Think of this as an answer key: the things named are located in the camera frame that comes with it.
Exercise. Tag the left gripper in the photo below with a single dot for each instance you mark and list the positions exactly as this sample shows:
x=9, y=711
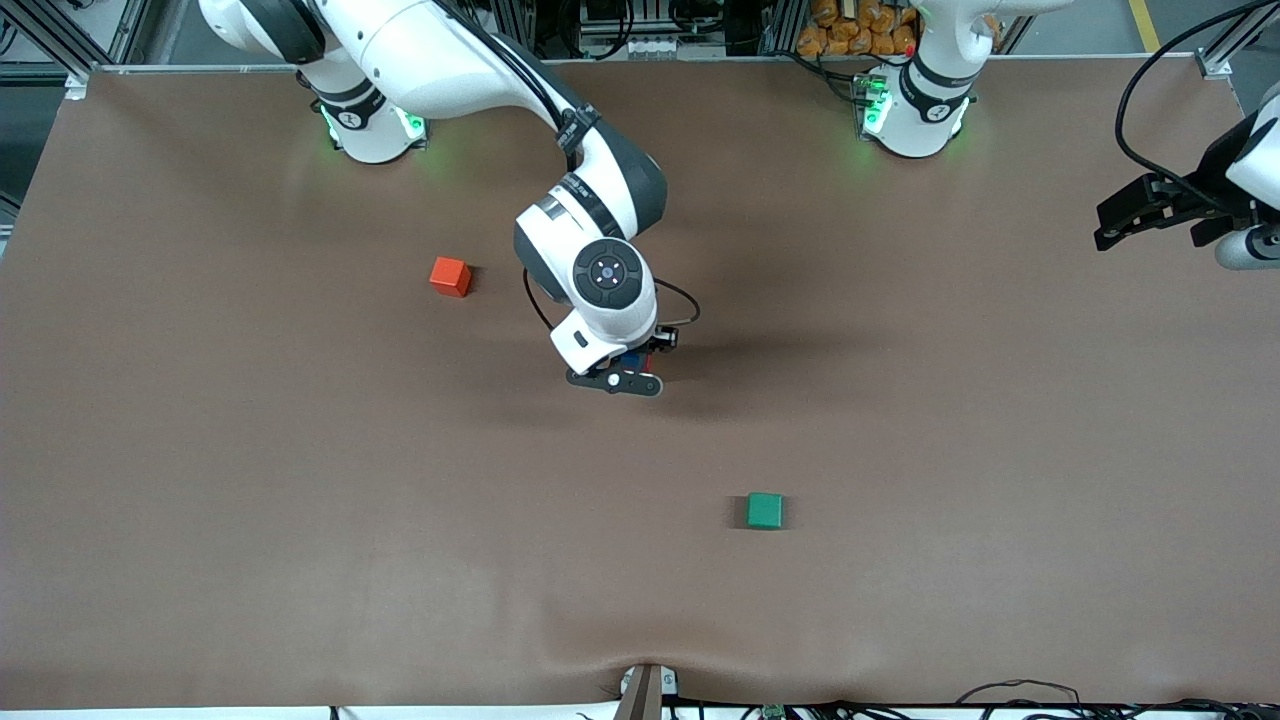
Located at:
x=1211, y=167

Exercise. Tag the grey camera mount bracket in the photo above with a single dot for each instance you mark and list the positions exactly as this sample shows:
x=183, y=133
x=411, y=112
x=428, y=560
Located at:
x=645, y=695

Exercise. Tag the aluminium frame strut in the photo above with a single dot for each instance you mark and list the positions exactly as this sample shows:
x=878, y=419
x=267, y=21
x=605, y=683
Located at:
x=52, y=35
x=1213, y=66

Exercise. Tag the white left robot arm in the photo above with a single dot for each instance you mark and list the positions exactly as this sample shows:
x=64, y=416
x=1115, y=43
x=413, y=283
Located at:
x=920, y=110

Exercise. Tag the white corner bracket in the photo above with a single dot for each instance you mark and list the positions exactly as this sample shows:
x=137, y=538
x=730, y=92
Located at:
x=76, y=86

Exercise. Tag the green cube block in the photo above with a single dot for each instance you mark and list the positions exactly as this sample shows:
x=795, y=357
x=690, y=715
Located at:
x=765, y=510

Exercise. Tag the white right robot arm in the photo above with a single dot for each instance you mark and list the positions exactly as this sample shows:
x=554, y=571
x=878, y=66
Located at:
x=450, y=60

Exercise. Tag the orange cube block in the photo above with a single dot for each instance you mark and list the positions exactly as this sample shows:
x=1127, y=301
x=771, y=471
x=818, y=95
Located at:
x=450, y=277

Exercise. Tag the orange snack bag pile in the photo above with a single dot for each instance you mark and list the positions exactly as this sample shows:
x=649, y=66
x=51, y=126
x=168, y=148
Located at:
x=850, y=28

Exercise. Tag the white terminal connector block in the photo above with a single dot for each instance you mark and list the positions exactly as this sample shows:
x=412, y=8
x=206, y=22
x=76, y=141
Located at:
x=670, y=47

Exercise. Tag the blue cube block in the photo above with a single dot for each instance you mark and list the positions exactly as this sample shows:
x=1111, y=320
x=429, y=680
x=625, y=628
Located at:
x=635, y=363

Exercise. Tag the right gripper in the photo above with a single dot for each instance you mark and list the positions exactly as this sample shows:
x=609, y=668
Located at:
x=661, y=341

